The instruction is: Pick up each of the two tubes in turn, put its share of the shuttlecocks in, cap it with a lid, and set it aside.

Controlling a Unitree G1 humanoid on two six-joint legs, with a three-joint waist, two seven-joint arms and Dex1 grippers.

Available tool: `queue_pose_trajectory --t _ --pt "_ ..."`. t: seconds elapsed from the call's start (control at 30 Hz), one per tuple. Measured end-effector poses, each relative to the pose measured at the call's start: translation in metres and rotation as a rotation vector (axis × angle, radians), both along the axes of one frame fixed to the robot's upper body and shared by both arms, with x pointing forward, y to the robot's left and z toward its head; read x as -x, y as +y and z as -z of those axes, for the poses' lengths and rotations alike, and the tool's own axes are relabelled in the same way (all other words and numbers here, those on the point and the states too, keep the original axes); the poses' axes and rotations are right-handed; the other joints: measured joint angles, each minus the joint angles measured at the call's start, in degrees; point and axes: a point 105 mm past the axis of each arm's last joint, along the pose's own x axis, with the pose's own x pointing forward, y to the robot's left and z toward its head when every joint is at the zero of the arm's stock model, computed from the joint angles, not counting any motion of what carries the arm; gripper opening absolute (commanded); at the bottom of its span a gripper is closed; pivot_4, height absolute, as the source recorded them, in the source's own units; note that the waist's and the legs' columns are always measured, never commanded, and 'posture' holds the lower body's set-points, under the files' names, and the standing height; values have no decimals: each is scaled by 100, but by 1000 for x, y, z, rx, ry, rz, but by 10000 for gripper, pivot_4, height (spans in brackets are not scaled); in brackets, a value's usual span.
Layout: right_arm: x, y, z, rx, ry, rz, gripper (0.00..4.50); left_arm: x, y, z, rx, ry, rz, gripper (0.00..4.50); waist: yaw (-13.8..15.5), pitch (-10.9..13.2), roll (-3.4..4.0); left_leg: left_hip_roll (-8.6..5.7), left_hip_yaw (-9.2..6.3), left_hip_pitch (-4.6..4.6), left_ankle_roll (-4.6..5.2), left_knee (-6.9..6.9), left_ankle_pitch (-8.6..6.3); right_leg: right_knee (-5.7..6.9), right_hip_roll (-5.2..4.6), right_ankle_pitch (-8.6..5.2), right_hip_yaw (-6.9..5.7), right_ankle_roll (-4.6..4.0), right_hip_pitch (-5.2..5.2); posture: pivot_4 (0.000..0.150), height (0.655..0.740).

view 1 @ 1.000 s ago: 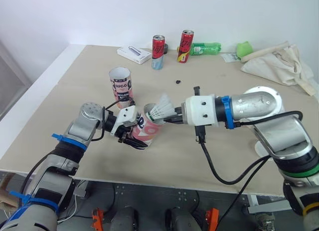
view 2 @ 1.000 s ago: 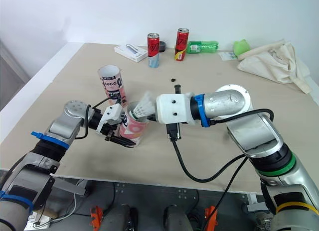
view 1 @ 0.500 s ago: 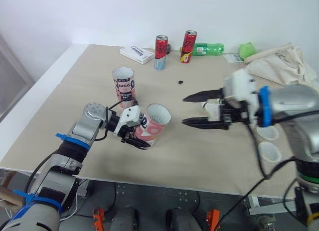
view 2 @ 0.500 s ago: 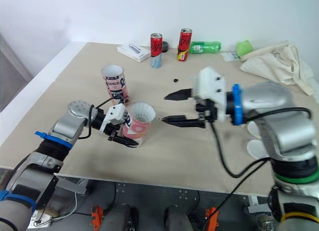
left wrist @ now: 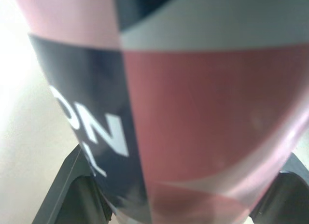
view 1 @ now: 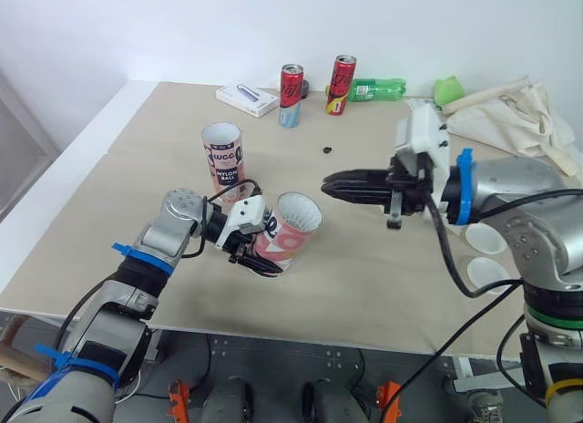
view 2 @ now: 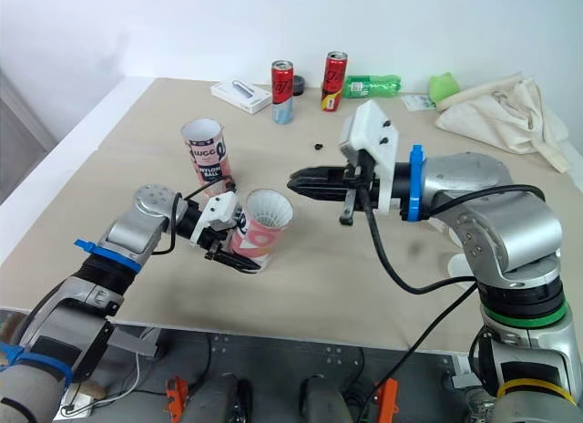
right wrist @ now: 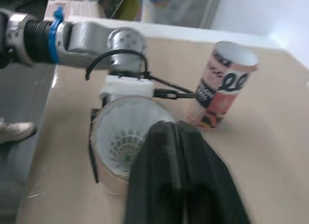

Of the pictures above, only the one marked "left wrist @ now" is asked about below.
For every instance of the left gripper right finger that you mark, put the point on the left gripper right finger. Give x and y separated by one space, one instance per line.
285 197

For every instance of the pink and navy patterned tube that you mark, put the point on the pink and navy patterned tube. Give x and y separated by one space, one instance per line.
198 108

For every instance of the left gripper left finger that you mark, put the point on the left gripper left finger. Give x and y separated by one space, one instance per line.
72 192

